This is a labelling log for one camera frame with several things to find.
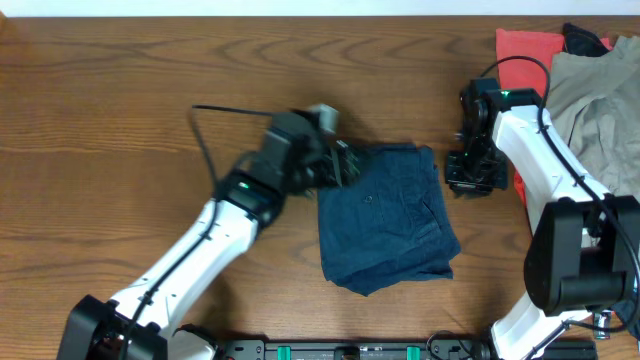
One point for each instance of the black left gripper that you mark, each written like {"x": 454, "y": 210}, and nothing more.
{"x": 338, "y": 165}

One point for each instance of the black garment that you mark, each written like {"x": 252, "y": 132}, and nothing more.
{"x": 581, "y": 42}

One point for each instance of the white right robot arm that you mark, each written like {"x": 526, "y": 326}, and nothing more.
{"x": 583, "y": 257}

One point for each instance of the coral red garment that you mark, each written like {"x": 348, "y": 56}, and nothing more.
{"x": 536, "y": 60}

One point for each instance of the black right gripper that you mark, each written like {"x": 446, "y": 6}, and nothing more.
{"x": 475, "y": 181}

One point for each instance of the khaki grey shirt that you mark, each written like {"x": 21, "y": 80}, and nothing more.
{"x": 594, "y": 106}

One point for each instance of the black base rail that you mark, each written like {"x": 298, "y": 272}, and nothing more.
{"x": 350, "y": 350}

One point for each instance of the multicoloured garment at edge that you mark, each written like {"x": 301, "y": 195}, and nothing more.
{"x": 623, "y": 311}

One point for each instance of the navy blue shorts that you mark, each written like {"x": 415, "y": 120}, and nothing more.
{"x": 390, "y": 226}

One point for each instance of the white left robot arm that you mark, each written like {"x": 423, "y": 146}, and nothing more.
{"x": 144, "y": 320}

